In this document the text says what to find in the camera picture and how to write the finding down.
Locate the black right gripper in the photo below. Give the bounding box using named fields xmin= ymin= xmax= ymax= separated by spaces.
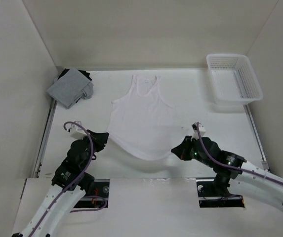
xmin=171 ymin=135 xmax=214 ymax=167

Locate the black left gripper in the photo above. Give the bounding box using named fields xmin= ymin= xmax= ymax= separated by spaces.
xmin=80 ymin=129 xmax=109 ymax=170

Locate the white tank top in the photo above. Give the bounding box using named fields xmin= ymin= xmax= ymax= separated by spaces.
xmin=107 ymin=75 xmax=174 ymax=161

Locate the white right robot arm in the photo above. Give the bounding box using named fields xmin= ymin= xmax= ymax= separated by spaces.
xmin=171 ymin=136 xmax=283 ymax=212

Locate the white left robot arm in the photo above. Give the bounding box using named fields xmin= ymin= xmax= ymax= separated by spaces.
xmin=13 ymin=130 xmax=109 ymax=237

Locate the folded grey tank top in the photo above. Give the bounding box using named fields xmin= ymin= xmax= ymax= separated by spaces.
xmin=46 ymin=68 xmax=94 ymax=109

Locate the folded black tank top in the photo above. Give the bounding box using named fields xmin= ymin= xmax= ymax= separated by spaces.
xmin=57 ymin=69 xmax=92 ymax=81

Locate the white plastic basket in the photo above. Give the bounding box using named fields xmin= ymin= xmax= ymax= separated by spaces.
xmin=206 ymin=54 xmax=263 ymax=106

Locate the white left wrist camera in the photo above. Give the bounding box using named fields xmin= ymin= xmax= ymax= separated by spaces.
xmin=68 ymin=124 xmax=86 ymax=140

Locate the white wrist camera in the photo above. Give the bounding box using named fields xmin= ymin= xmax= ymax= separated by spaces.
xmin=191 ymin=122 xmax=206 ymax=140
xmin=68 ymin=124 xmax=86 ymax=140

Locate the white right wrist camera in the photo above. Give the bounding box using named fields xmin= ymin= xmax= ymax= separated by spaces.
xmin=191 ymin=122 xmax=206 ymax=140

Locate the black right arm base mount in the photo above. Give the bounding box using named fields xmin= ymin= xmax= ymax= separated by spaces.
xmin=196 ymin=178 xmax=245 ymax=208

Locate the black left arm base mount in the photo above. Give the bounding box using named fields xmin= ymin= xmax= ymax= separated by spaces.
xmin=74 ymin=179 xmax=110 ymax=209

